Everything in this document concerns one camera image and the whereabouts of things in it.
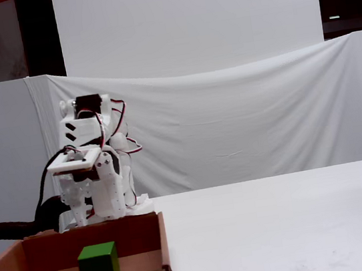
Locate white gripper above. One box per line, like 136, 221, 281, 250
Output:
55, 146, 130, 229

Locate green cube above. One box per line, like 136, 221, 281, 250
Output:
75, 240, 121, 271

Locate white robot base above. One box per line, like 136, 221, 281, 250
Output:
55, 192, 157, 233

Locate black table clamp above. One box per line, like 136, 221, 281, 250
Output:
0, 192, 76, 243

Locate light grey partition panel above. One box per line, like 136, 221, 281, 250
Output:
0, 76, 65, 256

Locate white draped cloth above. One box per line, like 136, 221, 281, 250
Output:
22, 28, 362, 214

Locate white backdrop panel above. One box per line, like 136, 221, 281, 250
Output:
51, 0, 328, 93

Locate white wrist camera mount plate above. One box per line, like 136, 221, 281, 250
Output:
44, 146, 105, 178

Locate black camera cable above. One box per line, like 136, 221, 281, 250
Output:
23, 146, 79, 232

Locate red and black servo wires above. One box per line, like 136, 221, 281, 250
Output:
94, 95, 146, 160

